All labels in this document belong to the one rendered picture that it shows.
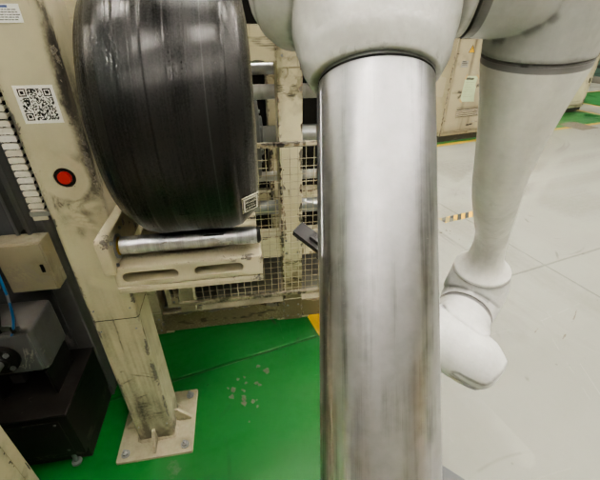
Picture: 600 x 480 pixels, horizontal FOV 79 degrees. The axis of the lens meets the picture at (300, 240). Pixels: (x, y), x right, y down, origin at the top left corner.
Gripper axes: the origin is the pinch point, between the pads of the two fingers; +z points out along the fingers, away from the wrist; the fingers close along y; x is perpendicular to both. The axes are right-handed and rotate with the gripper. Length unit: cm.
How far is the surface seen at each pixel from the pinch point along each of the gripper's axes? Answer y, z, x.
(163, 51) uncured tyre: -25.0, 33.2, -1.6
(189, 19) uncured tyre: -27.3, 34.0, 5.2
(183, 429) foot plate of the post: 98, 10, -50
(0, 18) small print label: -21, 66, -13
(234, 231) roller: 15.0, 19.2, -3.6
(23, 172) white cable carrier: 5, 61, -28
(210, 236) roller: 15.1, 22.8, -8.5
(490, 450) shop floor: 86, -84, 18
